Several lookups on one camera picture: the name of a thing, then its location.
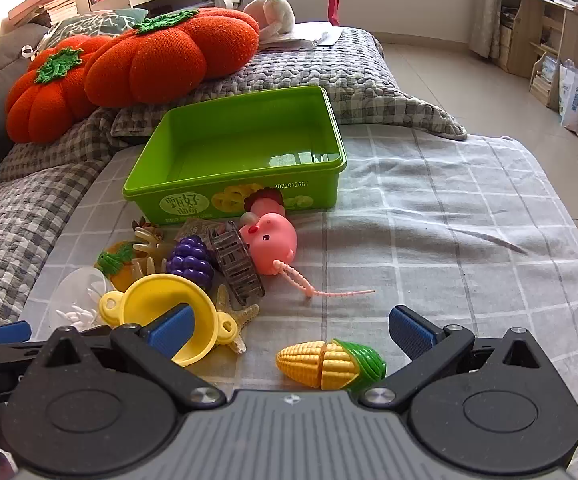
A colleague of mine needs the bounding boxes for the orange toy pumpkin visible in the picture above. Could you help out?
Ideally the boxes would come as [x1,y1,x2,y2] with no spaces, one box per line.
[94,240,145,281]

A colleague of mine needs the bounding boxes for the white papers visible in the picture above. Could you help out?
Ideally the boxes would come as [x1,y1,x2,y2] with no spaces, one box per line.
[256,25,344,51]

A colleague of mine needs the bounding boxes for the wooden shelf desk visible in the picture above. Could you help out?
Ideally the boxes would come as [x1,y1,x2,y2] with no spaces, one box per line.
[499,0,578,111]

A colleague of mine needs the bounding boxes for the purple toy grapes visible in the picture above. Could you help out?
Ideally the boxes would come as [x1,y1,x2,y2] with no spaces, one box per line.
[165,235,216,291]

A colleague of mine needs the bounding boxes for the grey grid-pattern sheet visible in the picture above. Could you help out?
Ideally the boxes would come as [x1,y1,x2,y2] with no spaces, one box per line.
[19,125,578,461]

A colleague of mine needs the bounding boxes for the stack of books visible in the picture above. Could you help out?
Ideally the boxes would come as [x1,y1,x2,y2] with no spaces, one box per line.
[8,0,77,28]

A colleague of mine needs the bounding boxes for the large orange pumpkin cushion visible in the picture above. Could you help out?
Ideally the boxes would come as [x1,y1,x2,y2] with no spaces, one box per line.
[84,7,261,108]

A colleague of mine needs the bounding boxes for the beige hair claw clip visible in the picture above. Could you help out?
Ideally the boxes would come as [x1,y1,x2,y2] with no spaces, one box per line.
[129,227,172,276]

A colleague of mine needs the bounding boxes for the clear cup of cotton swabs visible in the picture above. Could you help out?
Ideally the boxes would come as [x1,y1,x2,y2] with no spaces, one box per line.
[49,266,110,333]

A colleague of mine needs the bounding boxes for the beige starfish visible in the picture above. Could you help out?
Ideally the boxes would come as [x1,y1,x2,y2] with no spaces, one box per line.
[214,284,261,355]

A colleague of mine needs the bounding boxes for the green plastic box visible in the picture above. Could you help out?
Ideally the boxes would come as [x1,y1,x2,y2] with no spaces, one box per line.
[122,85,347,227]

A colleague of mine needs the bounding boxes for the yellow toy corn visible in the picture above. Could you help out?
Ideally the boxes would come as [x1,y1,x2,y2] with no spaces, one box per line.
[275,338,387,391]

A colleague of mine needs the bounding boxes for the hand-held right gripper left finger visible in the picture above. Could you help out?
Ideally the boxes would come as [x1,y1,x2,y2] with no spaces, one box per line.
[34,304,227,408]

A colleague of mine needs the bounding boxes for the teal leaf-pattern pillow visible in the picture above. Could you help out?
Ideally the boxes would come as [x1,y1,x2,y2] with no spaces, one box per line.
[44,8,150,53]

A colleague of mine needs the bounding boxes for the beige curtain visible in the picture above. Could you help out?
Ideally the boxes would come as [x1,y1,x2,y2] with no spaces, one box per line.
[469,0,507,61]

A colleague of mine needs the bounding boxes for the pink card packet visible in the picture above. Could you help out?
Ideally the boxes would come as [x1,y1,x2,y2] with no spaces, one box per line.
[176,217,215,243]

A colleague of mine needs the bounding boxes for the white pink plush toy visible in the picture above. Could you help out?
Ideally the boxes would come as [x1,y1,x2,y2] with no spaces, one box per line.
[243,0,297,43]

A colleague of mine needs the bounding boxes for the dark green toy vegetable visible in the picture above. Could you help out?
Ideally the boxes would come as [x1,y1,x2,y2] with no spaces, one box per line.
[209,220,266,308]

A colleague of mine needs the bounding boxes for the yellow funnel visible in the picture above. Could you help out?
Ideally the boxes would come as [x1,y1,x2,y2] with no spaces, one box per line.
[99,274,240,367]

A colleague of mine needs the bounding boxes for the pink pig toy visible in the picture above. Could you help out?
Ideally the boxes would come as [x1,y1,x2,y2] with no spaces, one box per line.
[239,212,376,302]

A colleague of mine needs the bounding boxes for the small brown red toy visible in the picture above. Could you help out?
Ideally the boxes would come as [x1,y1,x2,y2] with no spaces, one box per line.
[132,216,165,241]

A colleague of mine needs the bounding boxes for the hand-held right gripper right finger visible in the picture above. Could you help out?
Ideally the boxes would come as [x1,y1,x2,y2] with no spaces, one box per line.
[360,305,552,408]

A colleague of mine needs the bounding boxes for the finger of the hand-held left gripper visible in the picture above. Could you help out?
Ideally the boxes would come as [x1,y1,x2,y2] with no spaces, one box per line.
[0,321,45,403]

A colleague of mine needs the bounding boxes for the small orange pumpkin cushion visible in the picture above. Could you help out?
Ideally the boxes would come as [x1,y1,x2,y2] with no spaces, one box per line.
[5,35,115,145]

